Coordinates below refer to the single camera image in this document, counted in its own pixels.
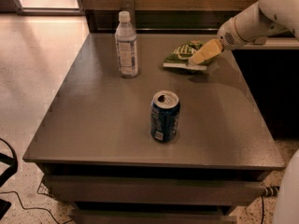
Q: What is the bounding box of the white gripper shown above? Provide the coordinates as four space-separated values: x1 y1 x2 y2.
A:
188 2 279 65

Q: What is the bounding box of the green jalapeno chip bag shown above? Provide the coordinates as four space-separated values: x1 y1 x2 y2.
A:
163 40 215 71

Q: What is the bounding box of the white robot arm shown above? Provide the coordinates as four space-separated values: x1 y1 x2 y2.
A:
188 0 299 67

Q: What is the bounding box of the blue soda can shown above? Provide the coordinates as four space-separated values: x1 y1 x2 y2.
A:
150 91 180 143

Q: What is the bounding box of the clear plastic water bottle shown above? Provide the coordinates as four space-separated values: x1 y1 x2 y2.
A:
115 11 138 77

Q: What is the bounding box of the grey drawer cabinet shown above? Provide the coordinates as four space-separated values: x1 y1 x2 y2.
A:
24 34 284 224

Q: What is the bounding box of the black chair base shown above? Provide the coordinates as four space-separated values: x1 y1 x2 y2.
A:
0 138 18 220

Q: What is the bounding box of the wooden wall shelf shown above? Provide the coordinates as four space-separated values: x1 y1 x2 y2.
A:
242 37 299 49

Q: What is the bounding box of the left metal wall bracket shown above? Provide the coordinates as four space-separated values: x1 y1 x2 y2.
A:
121 0 135 26

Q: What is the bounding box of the striped cable plug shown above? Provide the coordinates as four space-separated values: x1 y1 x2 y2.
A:
262 186 279 197

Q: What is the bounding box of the white window frame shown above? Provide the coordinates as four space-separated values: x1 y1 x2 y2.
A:
6 0 85 17

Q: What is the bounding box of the black cable on floor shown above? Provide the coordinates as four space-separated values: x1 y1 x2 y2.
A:
0 190 73 224

